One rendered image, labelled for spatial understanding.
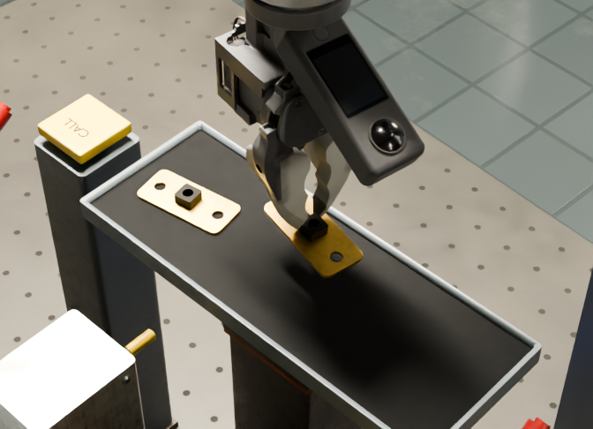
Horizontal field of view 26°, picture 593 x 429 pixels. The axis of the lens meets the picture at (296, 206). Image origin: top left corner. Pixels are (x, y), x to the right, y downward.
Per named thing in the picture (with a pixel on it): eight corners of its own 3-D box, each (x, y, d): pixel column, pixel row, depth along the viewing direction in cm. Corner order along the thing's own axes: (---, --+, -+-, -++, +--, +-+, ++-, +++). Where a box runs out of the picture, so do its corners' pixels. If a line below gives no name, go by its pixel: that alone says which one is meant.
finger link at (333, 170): (311, 164, 103) (306, 78, 96) (356, 207, 99) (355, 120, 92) (280, 182, 101) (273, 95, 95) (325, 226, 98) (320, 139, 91)
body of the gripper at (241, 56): (298, 64, 97) (299, -72, 89) (369, 126, 92) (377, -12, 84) (213, 103, 94) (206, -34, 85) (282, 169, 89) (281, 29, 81)
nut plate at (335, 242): (261, 208, 100) (261, 198, 99) (300, 188, 102) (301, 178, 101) (325, 281, 96) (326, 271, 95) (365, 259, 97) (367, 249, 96)
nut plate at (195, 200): (134, 196, 107) (133, 185, 106) (162, 169, 109) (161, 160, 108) (215, 237, 104) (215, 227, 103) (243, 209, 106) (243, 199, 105)
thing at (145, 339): (45, 412, 112) (43, 404, 111) (148, 334, 118) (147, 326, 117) (54, 420, 111) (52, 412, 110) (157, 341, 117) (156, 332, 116)
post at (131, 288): (84, 428, 146) (26, 141, 115) (134, 388, 150) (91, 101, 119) (128, 467, 142) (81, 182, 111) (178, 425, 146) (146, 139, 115)
